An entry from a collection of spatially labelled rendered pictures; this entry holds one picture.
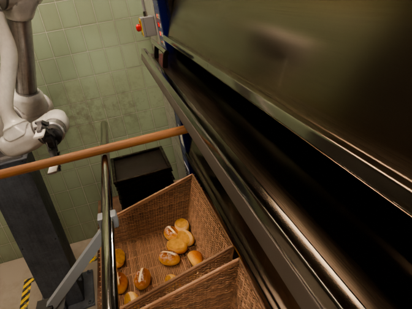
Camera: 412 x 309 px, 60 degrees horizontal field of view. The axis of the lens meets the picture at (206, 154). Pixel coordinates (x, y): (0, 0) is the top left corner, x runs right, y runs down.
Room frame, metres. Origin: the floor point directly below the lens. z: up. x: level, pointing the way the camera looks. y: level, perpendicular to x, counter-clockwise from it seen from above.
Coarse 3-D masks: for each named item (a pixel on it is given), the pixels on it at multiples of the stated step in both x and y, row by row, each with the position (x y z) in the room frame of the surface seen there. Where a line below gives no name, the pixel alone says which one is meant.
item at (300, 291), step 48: (192, 96) 0.80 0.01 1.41; (240, 96) 0.81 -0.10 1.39; (240, 144) 0.50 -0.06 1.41; (288, 144) 0.51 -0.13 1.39; (288, 192) 0.35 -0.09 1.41; (336, 192) 0.35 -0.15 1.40; (336, 240) 0.26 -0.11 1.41; (384, 240) 0.26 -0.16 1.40; (288, 288) 0.22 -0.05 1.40; (384, 288) 0.20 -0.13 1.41
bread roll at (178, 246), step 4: (172, 240) 1.24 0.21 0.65; (176, 240) 1.23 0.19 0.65; (180, 240) 1.23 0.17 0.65; (168, 244) 1.22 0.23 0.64; (172, 244) 1.22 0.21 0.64; (176, 244) 1.21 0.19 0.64; (180, 244) 1.21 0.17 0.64; (184, 244) 1.20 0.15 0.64; (168, 248) 1.21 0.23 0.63; (172, 248) 1.20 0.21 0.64; (176, 248) 1.19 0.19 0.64; (180, 248) 1.19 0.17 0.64; (184, 248) 1.19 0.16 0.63; (176, 252) 1.19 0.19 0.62; (180, 252) 1.18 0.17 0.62; (184, 252) 1.19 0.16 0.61
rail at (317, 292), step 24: (144, 48) 1.44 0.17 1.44; (192, 120) 0.59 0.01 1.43; (216, 144) 0.46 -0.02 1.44; (240, 168) 0.38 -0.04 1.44; (240, 192) 0.35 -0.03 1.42; (264, 192) 0.32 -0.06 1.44; (264, 216) 0.28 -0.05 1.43; (288, 216) 0.27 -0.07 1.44; (288, 240) 0.24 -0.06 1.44; (312, 264) 0.21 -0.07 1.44; (312, 288) 0.19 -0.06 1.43; (336, 288) 0.18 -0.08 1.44
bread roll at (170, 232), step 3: (165, 228) 1.35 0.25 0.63; (168, 228) 1.33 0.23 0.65; (171, 228) 1.33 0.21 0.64; (174, 228) 1.33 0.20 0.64; (165, 231) 1.33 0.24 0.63; (168, 231) 1.32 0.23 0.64; (171, 231) 1.31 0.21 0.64; (174, 231) 1.31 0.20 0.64; (177, 231) 1.32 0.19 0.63; (165, 234) 1.32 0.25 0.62; (168, 234) 1.31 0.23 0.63; (171, 234) 1.30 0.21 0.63; (174, 234) 1.30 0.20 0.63; (168, 237) 1.30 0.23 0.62; (171, 237) 1.29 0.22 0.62; (174, 237) 1.29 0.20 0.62
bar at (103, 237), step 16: (112, 208) 0.76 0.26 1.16; (112, 224) 0.69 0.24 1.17; (96, 240) 0.71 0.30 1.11; (112, 240) 0.63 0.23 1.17; (80, 256) 0.71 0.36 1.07; (112, 256) 0.57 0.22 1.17; (80, 272) 0.70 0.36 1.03; (112, 272) 0.53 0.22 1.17; (64, 288) 0.69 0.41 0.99; (112, 288) 0.48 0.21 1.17; (48, 304) 0.68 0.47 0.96; (112, 304) 0.45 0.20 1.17
